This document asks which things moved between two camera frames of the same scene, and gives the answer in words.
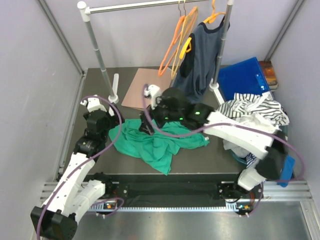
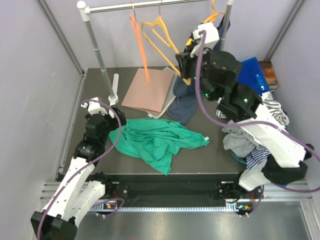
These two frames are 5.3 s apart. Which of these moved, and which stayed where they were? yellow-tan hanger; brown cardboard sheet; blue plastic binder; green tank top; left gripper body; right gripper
Moved: right gripper; yellow-tan hanger
Stayed: left gripper body; brown cardboard sheet; green tank top; blue plastic binder
